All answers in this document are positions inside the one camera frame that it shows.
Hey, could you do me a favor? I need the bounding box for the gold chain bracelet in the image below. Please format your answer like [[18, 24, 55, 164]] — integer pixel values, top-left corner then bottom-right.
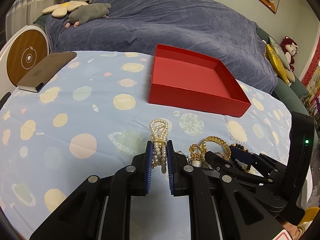
[[188, 143, 207, 163]]

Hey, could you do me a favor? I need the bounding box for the gold bead bracelet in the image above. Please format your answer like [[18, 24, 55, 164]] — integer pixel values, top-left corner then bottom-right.
[[201, 135, 232, 160]]

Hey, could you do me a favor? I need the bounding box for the white pearl bracelet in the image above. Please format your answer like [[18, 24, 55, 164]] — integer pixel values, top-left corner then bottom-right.
[[149, 118, 169, 175]]

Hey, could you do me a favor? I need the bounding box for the right human hand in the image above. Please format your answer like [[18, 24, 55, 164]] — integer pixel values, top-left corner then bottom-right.
[[283, 222, 310, 240]]

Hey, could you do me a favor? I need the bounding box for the space pattern blue tablecloth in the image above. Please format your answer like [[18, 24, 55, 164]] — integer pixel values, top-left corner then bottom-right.
[[1, 51, 291, 239]]

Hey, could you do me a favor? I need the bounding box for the green sofa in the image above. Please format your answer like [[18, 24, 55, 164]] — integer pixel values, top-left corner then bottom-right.
[[257, 27, 316, 116]]

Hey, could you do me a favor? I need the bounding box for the red cardboard box tray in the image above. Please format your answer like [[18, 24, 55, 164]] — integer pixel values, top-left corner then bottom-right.
[[148, 44, 251, 117]]

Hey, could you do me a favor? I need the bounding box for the yellow cushion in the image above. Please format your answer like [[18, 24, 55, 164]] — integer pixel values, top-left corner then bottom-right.
[[266, 44, 290, 85]]

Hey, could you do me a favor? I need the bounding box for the red monkey plush toy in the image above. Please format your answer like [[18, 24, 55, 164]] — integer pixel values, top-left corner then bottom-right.
[[280, 36, 298, 72]]

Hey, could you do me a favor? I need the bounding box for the brown notebook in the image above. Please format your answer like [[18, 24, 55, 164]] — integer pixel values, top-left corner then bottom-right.
[[17, 51, 77, 93]]

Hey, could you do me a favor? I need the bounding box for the blue-grey blanket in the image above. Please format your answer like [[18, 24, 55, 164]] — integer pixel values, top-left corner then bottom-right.
[[46, 0, 278, 93]]

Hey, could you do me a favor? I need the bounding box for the grey plush mole toy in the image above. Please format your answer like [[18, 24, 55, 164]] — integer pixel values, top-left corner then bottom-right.
[[65, 3, 111, 28]]

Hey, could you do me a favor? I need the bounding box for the flower shaped cushion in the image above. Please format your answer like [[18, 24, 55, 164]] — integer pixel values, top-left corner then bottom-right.
[[42, 1, 88, 18]]

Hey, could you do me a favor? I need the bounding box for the white curtain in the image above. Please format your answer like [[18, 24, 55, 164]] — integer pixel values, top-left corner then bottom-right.
[[5, 0, 56, 40]]

